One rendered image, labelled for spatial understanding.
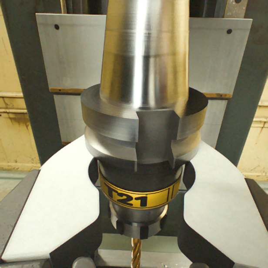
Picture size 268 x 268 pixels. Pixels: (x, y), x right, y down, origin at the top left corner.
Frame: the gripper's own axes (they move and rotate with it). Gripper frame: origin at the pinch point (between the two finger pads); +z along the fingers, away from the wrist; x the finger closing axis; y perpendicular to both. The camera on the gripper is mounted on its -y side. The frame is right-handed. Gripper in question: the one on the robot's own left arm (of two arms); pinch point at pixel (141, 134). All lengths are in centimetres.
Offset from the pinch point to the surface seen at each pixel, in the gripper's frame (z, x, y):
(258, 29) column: 44, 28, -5
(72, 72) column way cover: 39.6, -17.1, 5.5
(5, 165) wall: 79, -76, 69
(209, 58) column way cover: 39.7, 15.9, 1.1
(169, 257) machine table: 17.2, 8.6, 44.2
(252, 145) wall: 80, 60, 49
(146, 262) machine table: 15.8, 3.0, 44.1
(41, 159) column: 44, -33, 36
